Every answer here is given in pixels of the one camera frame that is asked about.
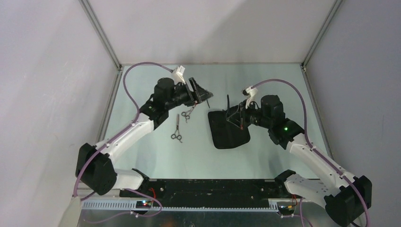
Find black zippered tool case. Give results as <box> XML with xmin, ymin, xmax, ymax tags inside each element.
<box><xmin>208</xmin><ymin>111</ymin><xmax>251</xmax><ymax>149</ymax></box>

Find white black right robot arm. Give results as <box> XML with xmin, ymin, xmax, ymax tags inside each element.
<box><xmin>222</xmin><ymin>85</ymin><xmax>372</xmax><ymax>227</ymax></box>

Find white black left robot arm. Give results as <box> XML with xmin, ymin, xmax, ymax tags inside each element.
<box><xmin>73</xmin><ymin>78</ymin><xmax>213</xmax><ymax>197</ymax></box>

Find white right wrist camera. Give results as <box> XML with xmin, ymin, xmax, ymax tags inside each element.
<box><xmin>242</xmin><ymin>86</ymin><xmax>258</xmax><ymax>109</ymax></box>

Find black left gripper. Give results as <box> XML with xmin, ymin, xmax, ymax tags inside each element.
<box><xmin>166</xmin><ymin>78</ymin><xmax>213</xmax><ymax>110</ymax></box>

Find silver thinning shears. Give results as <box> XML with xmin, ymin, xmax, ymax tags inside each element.
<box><xmin>170</xmin><ymin>114</ymin><xmax>182</xmax><ymax>143</ymax></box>

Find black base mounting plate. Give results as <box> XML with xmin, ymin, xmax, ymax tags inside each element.
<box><xmin>138</xmin><ymin>179</ymin><xmax>295</xmax><ymax>208</ymax></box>

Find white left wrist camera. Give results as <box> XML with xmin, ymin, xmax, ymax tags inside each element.
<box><xmin>171</xmin><ymin>65</ymin><xmax>186</xmax><ymax>84</ymax></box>

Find grey slotted cable duct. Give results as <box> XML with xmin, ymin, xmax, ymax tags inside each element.
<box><xmin>82</xmin><ymin>200</ymin><xmax>279</xmax><ymax>212</ymax></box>

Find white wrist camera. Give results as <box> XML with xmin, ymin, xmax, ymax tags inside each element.
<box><xmin>242</xmin><ymin>86</ymin><xmax>258</xmax><ymax>109</ymax></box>
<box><xmin>171</xmin><ymin>65</ymin><xmax>186</xmax><ymax>84</ymax></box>

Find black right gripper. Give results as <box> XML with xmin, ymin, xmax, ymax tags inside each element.
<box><xmin>227</xmin><ymin>99</ymin><xmax>272</xmax><ymax>130</ymax></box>

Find silver hair scissors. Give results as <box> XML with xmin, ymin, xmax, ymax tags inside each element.
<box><xmin>181</xmin><ymin>105</ymin><xmax>196</xmax><ymax>122</ymax></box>

